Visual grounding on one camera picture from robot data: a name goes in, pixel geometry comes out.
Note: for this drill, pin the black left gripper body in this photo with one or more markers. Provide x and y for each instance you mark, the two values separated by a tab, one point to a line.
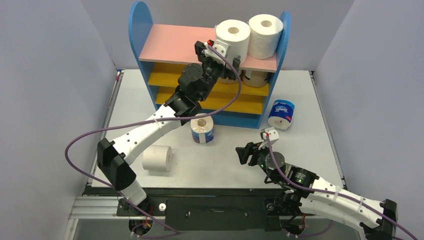
214	70

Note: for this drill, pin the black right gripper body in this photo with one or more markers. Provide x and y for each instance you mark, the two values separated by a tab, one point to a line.
251	153

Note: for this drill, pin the brown paper roll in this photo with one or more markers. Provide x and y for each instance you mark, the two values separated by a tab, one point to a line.
227	81
256	79

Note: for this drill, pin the white roll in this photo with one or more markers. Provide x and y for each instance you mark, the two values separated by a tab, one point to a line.
157	158
265	31
236	33

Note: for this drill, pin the blue roll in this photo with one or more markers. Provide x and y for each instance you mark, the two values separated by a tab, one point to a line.
281	114
202	129

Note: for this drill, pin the blue shelf with coloured boards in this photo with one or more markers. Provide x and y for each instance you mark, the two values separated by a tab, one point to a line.
162	51

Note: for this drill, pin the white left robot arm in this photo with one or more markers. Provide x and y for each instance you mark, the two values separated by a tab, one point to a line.
114	157

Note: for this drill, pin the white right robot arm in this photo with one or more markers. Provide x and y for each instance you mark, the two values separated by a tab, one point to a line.
304	192

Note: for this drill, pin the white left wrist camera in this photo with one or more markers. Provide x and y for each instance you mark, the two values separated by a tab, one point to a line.
216	48

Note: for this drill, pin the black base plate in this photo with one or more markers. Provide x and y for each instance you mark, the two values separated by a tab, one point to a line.
220	209

